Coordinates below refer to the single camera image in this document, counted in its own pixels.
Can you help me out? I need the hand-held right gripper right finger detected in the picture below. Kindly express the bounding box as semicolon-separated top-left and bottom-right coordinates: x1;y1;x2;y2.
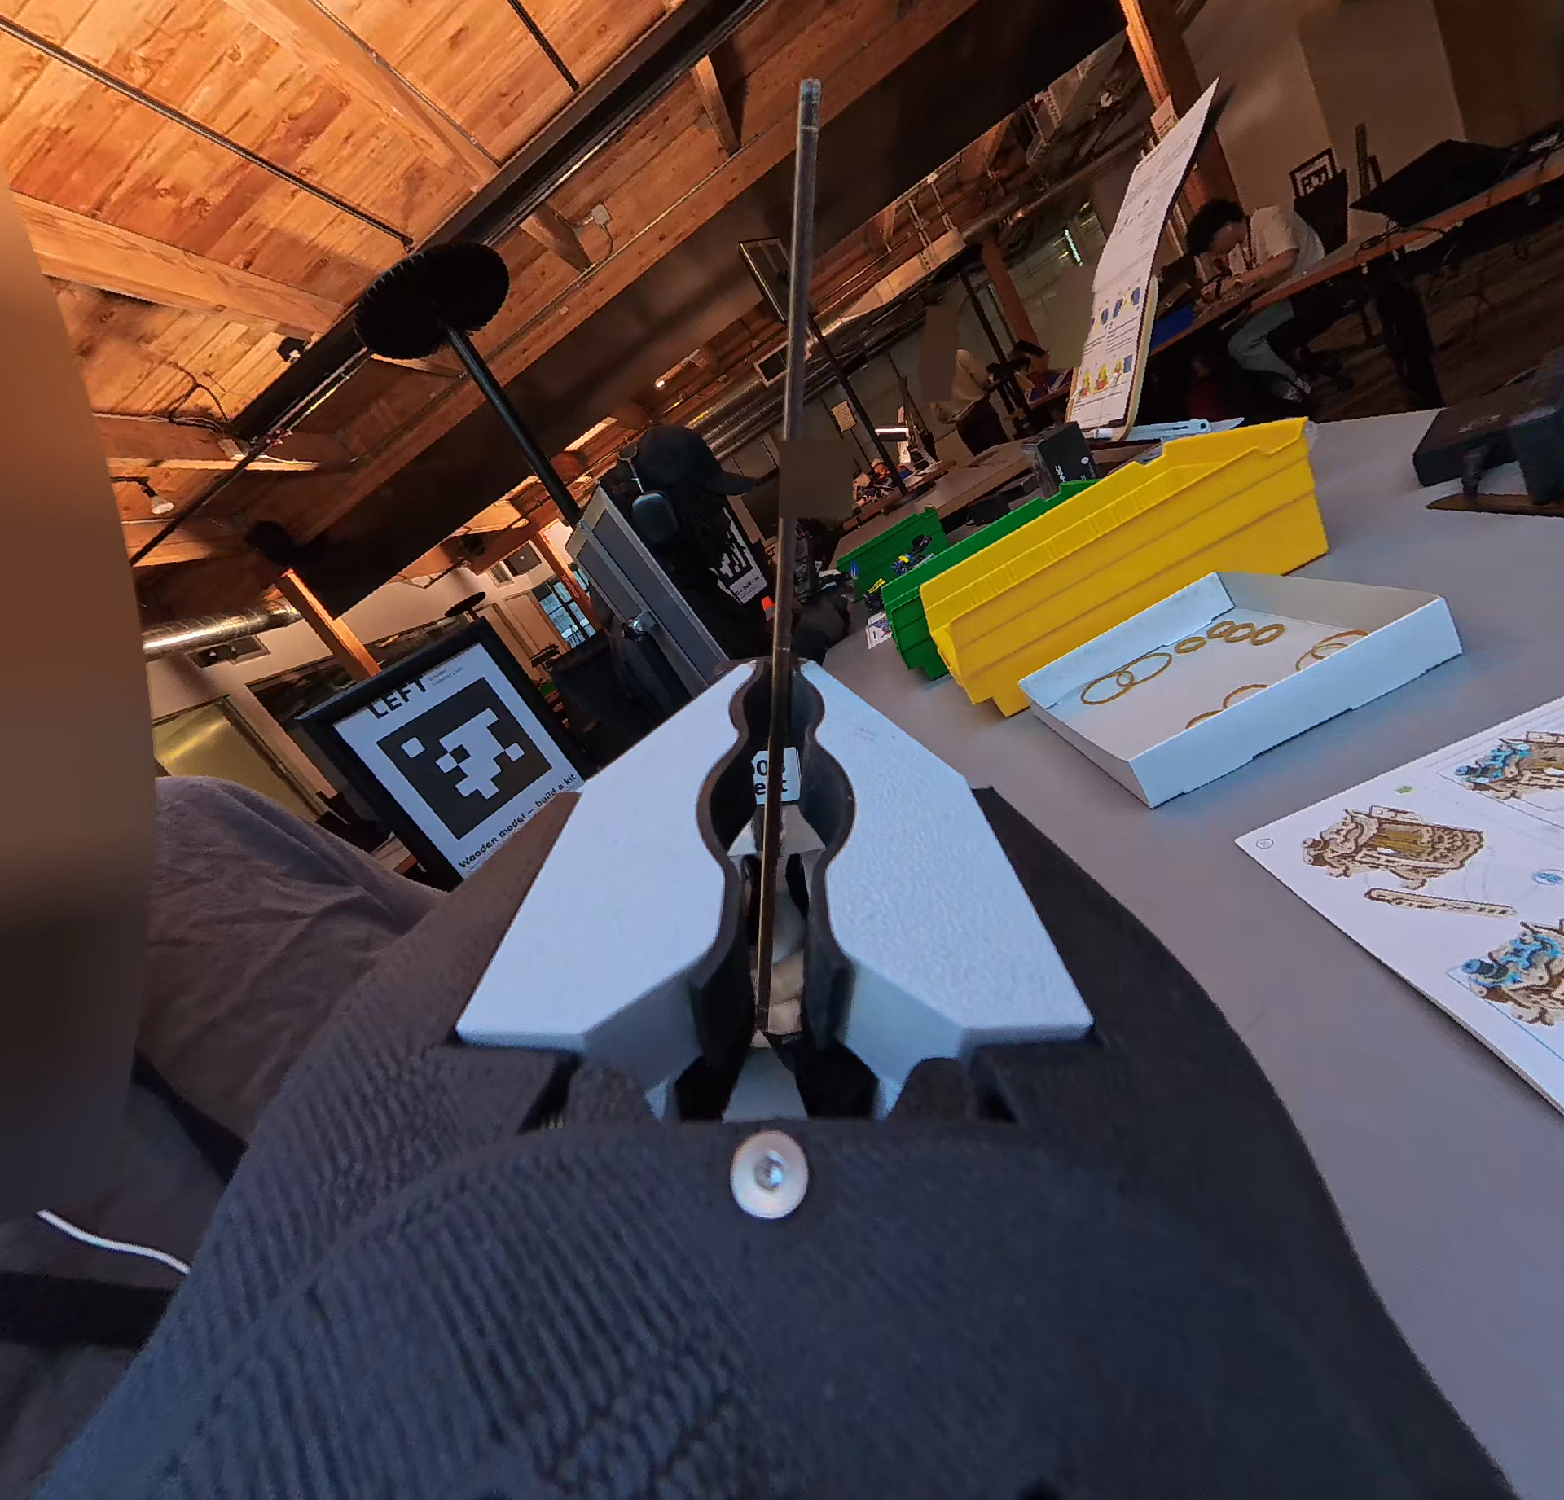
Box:
786;654;1094;1108

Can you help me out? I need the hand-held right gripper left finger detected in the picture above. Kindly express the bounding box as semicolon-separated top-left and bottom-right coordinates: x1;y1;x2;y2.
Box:
451;658;772;1120

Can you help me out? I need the laser-cut wooden parts sheet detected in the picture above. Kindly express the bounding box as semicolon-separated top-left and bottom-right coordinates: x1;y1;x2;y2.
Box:
750;77;821;1038

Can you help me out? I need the model instruction booklet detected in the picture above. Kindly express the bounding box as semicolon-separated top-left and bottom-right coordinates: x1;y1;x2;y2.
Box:
1235;696;1564;1116

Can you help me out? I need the green plastic bin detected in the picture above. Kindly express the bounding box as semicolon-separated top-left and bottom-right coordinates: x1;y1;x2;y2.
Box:
835;504;947;604
879;480;1101;680

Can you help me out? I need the framed marker sign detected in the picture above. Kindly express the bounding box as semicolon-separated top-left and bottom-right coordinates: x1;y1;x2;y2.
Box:
296;621;587;891

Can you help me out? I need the grey computer monitor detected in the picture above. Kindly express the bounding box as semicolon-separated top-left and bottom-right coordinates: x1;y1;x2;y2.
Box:
565;487;724;698

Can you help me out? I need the white cardboard tray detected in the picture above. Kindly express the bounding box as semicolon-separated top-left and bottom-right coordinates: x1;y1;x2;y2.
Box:
1017;572;1464;809

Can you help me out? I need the yellow plastic bin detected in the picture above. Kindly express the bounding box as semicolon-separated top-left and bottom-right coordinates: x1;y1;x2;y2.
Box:
917;417;1329;720

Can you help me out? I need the heap of rubber bands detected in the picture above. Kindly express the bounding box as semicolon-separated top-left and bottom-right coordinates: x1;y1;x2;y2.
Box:
1078;621;1371;733

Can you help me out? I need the black electronic device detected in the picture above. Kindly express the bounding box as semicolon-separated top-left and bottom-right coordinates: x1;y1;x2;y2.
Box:
1024;422;1097;495

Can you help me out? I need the instruction poster board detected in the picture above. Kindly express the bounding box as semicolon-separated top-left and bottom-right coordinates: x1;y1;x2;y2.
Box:
1064;77;1223;436

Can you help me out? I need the black toothed disc on rod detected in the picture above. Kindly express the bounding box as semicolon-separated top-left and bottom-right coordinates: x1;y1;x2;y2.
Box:
352;239;586;525

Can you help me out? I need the black box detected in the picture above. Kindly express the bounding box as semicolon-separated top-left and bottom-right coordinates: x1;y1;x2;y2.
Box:
1413;352;1564;506

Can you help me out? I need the black laptop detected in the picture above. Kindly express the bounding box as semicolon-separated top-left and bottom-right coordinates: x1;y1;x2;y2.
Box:
1348;136;1528;229

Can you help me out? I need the thin white cable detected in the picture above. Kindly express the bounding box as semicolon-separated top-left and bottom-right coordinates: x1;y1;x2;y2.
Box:
34;1207;193;1275

